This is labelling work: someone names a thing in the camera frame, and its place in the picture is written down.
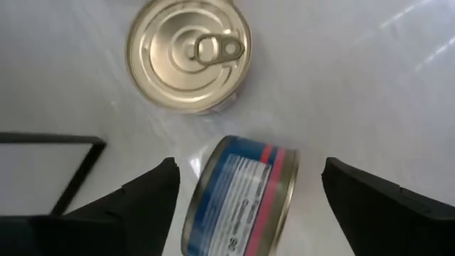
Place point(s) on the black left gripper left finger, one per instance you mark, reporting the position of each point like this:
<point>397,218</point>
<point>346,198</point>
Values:
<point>124,220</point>

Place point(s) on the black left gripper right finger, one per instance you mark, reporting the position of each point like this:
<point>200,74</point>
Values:
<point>391,220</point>

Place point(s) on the wooden shelf black metal frame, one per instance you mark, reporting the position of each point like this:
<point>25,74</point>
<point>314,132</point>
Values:
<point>85,167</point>

